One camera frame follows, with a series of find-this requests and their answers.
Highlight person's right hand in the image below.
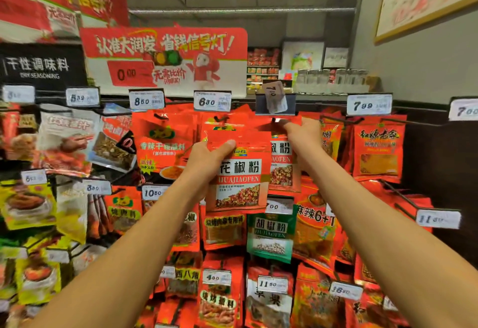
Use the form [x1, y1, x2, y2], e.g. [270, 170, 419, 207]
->
[284, 117, 324, 164]

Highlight person's left hand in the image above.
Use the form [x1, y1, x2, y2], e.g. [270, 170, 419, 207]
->
[179, 139, 237, 200]

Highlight red barbecue dip seasoning packet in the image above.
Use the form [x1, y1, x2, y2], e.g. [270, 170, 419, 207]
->
[198, 111, 251, 134]

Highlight person's right forearm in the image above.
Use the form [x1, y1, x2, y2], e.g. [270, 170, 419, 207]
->
[302, 152, 478, 328]

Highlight person's left forearm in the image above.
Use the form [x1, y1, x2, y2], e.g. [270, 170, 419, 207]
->
[26, 186, 214, 328]

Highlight distant shelf goods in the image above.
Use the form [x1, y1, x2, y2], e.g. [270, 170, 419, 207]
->
[246, 46, 382, 95]

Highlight hanging display of seasoning packets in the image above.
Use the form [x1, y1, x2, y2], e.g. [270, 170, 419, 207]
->
[0, 84, 478, 328]

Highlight rows of hanging red packets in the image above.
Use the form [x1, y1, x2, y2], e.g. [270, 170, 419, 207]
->
[105, 104, 434, 328]

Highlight white picture poster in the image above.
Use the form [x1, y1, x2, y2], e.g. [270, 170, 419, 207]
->
[281, 40, 326, 79]

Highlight small white sign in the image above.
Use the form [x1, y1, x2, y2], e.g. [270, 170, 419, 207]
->
[323, 48, 350, 69]

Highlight clear packet with red label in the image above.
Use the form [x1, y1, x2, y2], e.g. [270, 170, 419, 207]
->
[90, 108, 137, 172]

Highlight green white-label packet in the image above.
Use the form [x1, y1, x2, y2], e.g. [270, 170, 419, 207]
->
[246, 201, 296, 264]

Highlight red white promotion sign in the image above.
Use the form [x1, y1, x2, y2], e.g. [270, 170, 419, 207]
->
[81, 27, 249, 97]

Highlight pale white packet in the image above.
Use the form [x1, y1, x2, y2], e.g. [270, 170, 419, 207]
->
[56, 184, 91, 243]

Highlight white red-print sauce packet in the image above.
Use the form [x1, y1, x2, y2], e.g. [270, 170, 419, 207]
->
[36, 108, 97, 176]

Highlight yellow green packet bowl picture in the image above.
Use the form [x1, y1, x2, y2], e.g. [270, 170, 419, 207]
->
[0, 182, 57, 229]

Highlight red packet with dish picture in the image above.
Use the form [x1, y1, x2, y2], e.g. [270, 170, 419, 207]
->
[0, 108, 38, 162]

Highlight black category sign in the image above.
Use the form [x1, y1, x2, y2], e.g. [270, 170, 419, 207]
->
[0, 44, 89, 90]

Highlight assorted green brown packets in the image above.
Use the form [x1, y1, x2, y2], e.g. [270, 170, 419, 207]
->
[0, 230, 106, 328]

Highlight metal ceiling rail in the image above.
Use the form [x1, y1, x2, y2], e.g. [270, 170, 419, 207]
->
[128, 6, 352, 16]

